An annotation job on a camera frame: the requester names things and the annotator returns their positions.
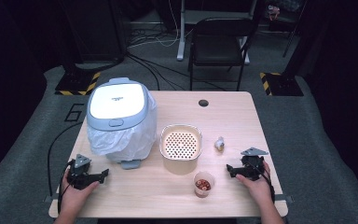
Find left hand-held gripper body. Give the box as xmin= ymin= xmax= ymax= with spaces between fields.
xmin=66 ymin=153 xmax=98 ymax=191

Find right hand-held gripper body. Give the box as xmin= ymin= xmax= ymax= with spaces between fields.
xmin=240 ymin=147 xmax=269 ymax=182

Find clear plastic cup red scraps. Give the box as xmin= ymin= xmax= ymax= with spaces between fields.
xmin=193 ymin=171 xmax=215 ymax=199

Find white plastic bin liner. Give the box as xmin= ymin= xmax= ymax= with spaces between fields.
xmin=87 ymin=90 xmax=158 ymax=163

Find white perforated strainer basket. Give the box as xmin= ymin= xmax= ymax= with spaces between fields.
xmin=158 ymin=123 xmax=203 ymax=175

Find white grey pedal trash bin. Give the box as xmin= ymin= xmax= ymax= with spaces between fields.
xmin=86 ymin=77 xmax=158 ymax=171

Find person's left hand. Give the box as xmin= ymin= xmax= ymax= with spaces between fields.
xmin=61 ymin=169 xmax=101 ymax=217

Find person's right hand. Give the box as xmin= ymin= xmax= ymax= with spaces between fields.
xmin=235 ymin=161 xmax=275 ymax=207

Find small garlic piece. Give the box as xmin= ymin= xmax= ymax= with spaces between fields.
xmin=213 ymin=135 xmax=226 ymax=152

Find black folding chair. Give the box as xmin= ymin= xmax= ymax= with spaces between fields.
xmin=187 ymin=17 xmax=257 ymax=92

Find black stand pole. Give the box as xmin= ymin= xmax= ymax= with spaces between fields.
xmin=282 ymin=0 xmax=310 ymax=59

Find black cabinet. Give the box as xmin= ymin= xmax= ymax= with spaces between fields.
xmin=58 ymin=0 xmax=128 ymax=63

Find colourful small object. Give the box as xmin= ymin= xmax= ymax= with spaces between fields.
xmin=266 ymin=4 xmax=282 ymax=22

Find right hand-held gripper black cable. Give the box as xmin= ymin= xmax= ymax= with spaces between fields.
xmin=253 ymin=162 xmax=276 ymax=203

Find hand-held gripper black cable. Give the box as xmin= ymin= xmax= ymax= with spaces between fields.
xmin=253 ymin=162 xmax=276 ymax=203
xmin=57 ymin=160 xmax=76 ymax=216

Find left hand-held gripper black cable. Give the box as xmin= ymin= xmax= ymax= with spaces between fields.
xmin=57 ymin=160 xmax=76 ymax=216

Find grey table edge bracket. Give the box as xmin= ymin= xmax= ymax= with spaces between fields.
xmin=274 ymin=193 xmax=295 ymax=203

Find hazard striped black base plate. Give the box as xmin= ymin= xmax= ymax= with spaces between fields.
xmin=54 ymin=71 xmax=102 ymax=96
xmin=259 ymin=72 xmax=305 ymax=97

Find black floor cables bundle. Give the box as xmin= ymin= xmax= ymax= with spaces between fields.
xmin=126 ymin=51 xmax=227 ymax=92

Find white metal desk frame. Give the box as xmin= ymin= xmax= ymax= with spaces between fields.
xmin=175 ymin=0 xmax=259 ymax=65

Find white floor cable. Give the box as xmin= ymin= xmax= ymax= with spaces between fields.
xmin=127 ymin=0 xmax=182 ymax=49

